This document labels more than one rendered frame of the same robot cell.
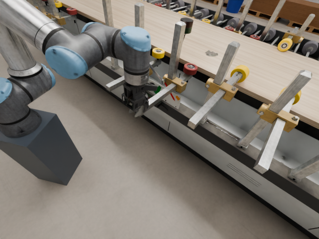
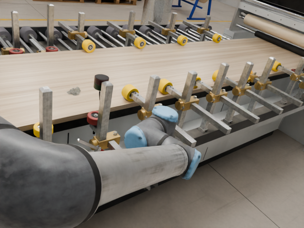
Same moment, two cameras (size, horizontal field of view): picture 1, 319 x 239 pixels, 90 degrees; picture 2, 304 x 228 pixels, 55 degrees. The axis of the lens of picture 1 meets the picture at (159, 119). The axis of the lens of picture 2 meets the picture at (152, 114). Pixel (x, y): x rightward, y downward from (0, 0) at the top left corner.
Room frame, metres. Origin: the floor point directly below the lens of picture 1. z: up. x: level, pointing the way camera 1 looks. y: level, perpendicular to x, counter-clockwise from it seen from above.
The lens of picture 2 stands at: (0.37, 0.95, 1.68)
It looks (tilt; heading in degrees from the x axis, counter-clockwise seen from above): 31 degrees down; 282
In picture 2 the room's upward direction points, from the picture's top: 13 degrees clockwise
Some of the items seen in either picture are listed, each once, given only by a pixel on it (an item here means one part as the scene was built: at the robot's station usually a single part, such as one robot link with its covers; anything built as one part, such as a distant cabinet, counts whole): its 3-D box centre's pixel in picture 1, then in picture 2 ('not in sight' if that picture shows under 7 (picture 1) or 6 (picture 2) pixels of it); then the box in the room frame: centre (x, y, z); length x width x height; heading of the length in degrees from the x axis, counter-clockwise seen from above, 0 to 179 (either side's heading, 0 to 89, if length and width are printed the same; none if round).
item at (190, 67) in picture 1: (189, 74); (94, 124); (0.86, -0.14, 0.85); 0.08 x 0.08 x 0.11
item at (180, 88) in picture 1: (174, 82); (104, 140); (0.77, -0.06, 0.85); 0.13 x 0.06 x 0.05; 56
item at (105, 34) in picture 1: (103, 41); (146, 138); (0.52, 0.22, 1.14); 0.12 x 0.12 x 0.09; 74
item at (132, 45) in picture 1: (135, 50); (162, 125); (0.50, 0.11, 1.13); 0.10 x 0.09 x 0.12; 74
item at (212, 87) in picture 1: (220, 88); (151, 112); (0.62, -0.26, 0.95); 0.13 x 0.06 x 0.05; 56
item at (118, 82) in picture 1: (136, 73); not in sight; (0.84, 0.17, 0.83); 0.43 x 0.03 x 0.04; 146
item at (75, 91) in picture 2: (211, 52); (75, 90); (1.06, -0.29, 0.91); 0.09 x 0.07 x 0.02; 85
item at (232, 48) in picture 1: (213, 92); (146, 119); (0.64, -0.24, 0.91); 0.03 x 0.03 x 0.48; 56
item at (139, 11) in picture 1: (139, 51); (45, 142); (0.92, 0.17, 0.93); 0.03 x 0.03 x 0.48; 56
